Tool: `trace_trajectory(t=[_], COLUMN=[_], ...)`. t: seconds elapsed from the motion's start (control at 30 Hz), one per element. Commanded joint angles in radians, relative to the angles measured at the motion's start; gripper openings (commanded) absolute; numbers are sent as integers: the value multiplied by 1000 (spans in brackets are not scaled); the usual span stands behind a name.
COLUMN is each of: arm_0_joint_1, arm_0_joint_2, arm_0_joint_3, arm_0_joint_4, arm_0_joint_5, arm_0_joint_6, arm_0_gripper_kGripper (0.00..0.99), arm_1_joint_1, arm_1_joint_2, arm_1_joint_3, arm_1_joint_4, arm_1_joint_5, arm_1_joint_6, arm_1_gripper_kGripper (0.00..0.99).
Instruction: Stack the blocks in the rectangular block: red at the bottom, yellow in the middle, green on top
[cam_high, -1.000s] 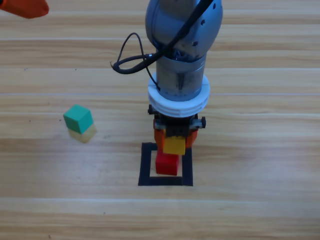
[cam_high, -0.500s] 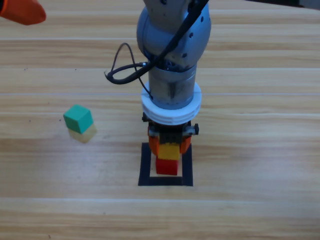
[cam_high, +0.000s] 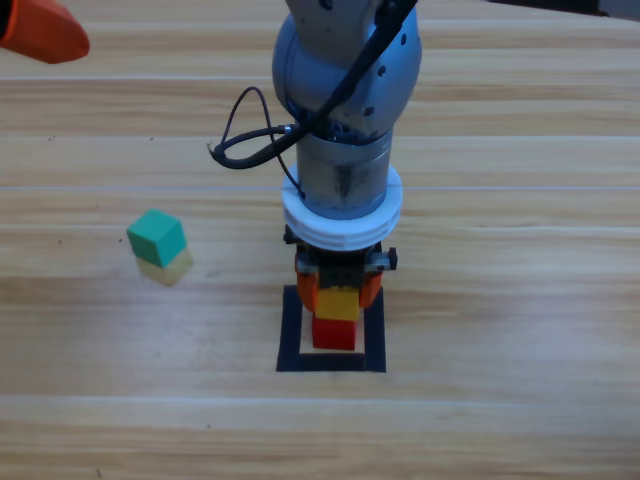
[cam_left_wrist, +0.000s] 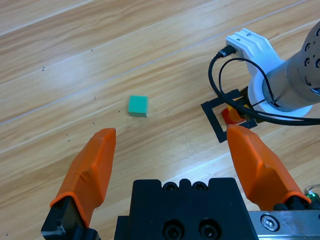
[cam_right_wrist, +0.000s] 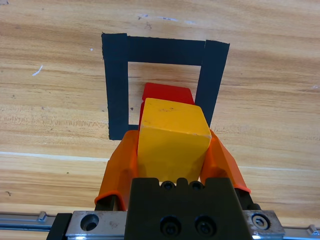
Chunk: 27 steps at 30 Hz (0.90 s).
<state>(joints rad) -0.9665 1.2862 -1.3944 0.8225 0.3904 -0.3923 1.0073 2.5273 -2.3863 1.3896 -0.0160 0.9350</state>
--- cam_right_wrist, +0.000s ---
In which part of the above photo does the red wooden cube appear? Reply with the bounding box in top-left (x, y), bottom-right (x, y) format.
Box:
top-left (138, 82), bottom-right (196, 126)

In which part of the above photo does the yellow wooden cube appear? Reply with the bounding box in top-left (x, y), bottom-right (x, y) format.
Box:
top-left (136, 97), bottom-right (212, 183)

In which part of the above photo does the black tape square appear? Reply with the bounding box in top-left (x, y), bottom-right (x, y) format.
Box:
top-left (101, 32), bottom-right (231, 141)

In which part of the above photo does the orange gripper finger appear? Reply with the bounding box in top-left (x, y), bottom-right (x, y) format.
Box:
top-left (94, 129), bottom-right (140, 211)
top-left (199, 128), bottom-right (261, 211)

